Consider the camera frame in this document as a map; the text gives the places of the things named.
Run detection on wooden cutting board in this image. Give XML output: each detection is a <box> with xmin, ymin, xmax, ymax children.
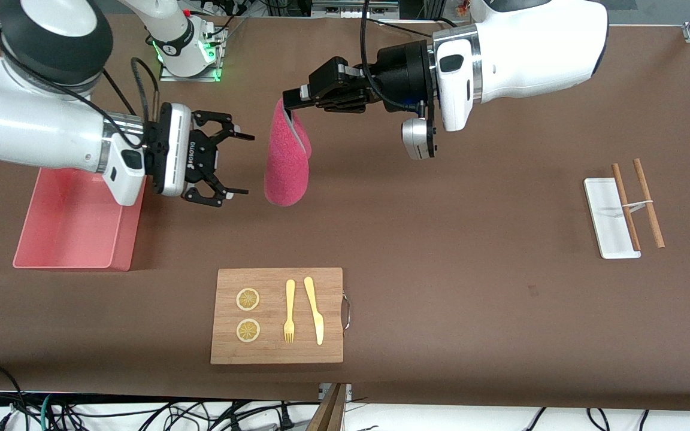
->
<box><xmin>210</xmin><ymin>268</ymin><xmax>344</xmax><ymax>365</ymax></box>

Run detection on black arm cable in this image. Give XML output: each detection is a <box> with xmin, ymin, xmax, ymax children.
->
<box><xmin>0</xmin><ymin>27</ymin><xmax>163</xmax><ymax>150</ymax></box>
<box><xmin>361</xmin><ymin>0</ymin><xmax>423</xmax><ymax>114</ymax></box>

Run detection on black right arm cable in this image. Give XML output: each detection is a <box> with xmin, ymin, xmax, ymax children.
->
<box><xmin>0</xmin><ymin>27</ymin><xmax>163</xmax><ymax>150</ymax></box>

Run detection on pink plastic bin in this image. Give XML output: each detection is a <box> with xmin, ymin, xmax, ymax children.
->
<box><xmin>13</xmin><ymin>168</ymin><xmax>147</xmax><ymax>272</ymax></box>

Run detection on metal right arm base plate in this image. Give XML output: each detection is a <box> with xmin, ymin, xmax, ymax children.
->
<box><xmin>159</xmin><ymin>30</ymin><xmax>228</xmax><ymax>83</ymax></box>

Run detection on brown wooden plank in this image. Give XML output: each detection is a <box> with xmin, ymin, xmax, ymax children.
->
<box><xmin>305</xmin><ymin>383</ymin><xmax>347</xmax><ymax>431</ymax></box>

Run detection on lemon slice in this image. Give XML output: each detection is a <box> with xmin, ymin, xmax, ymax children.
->
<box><xmin>236</xmin><ymin>319</ymin><xmax>261</xmax><ymax>343</ymax></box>
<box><xmin>236</xmin><ymin>288</ymin><xmax>261</xmax><ymax>312</ymax></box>

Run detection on white rectangular tray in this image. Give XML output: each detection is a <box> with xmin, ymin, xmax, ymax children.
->
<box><xmin>583</xmin><ymin>177</ymin><xmax>642</xmax><ymax>260</ymax></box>

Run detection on small metal bracket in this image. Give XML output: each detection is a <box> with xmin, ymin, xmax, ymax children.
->
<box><xmin>319</xmin><ymin>383</ymin><xmax>353</xmax><ymax>403</ymax></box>

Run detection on yellow plastic knife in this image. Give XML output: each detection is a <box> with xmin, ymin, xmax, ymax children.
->
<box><xmin>304</xmin><ymin>276</ymin><xmax>325</xmax><ymax>346</ymax></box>

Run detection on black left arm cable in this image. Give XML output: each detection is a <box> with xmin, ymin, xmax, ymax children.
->
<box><xmin>361</xmin><ymin>0</ymin><xmax>423</xmax><ymax>114</ymax></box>

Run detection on black cable on table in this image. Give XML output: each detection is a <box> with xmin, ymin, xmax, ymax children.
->
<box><xmin>364</xmin><ymin>18</ymin><xmax>441</xmax><ymax>39</ymax></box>

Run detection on grey device box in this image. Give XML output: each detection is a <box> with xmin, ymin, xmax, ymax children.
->
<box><xmin>311</xmin><ymin>0</ymin><xmax>401</xmax><ymax>19</ymax></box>

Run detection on pink cloth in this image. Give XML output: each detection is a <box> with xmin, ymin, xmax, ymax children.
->
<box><xmin>264</xmin><ymin>99</ymin><xmax>313</xmax><ymax>208</ymax></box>

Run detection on yellow plastic fork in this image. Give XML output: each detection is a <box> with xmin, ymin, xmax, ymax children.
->
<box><xmin>283</xmin><ymin>279</ymin><xmax>296</xmax><ymax>344</ymax></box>

